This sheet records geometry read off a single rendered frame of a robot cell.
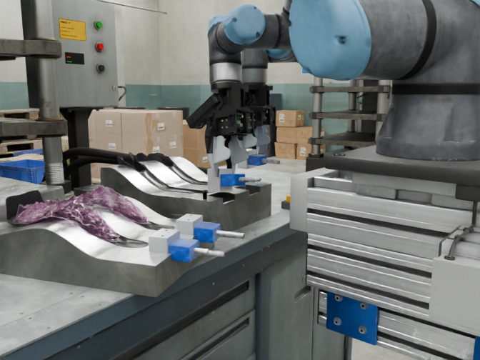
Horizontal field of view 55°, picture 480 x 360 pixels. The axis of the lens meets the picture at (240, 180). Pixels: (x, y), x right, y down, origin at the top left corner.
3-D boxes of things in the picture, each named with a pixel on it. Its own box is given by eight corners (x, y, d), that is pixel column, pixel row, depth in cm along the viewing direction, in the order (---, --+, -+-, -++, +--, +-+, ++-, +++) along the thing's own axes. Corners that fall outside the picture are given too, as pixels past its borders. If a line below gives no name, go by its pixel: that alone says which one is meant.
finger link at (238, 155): (248, 176, 106) (241, 137, 104) (227, 177, 110) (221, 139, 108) (255, 173, 109) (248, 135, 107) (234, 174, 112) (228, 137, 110)
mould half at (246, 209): (271, 216, 123) (271, 166, 121) (211, 240, 102) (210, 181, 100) (142, 192, 152) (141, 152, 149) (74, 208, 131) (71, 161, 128)
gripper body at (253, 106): (261, 128, 128) (262, 83, 126) (236, 126, 133) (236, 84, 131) (276, 126, 134) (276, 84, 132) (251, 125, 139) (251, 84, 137)
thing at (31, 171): (66, 184, 468) (65, 163, 464) (32, 191, 433) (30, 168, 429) (29, 178, 497) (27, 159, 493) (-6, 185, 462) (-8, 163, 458)
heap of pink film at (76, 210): (157, 220, 97) (156, 184, 96) (109, 246, 81) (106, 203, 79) (56, 211, 105) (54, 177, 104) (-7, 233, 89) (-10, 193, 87)
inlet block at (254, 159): (283, 170, 134) (283, 151, 133) (274, 172, 130) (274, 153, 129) (246, 166, 141) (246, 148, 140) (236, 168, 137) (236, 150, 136)
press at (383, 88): (421, 180, 603) (433, 16, 565) (383, 202, 480) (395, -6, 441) (353, 173, 657) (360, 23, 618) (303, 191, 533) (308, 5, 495)
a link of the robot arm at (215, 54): (213, 10, 100) (202, 23, 108) (215, 60, 100) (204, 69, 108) (246, 13, 103) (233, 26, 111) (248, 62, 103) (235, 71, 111)
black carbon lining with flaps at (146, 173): (240, 191, 121) (240, 156, 119) (201, 203, 108) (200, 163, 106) (148, 178, 140) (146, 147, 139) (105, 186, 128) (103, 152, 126)
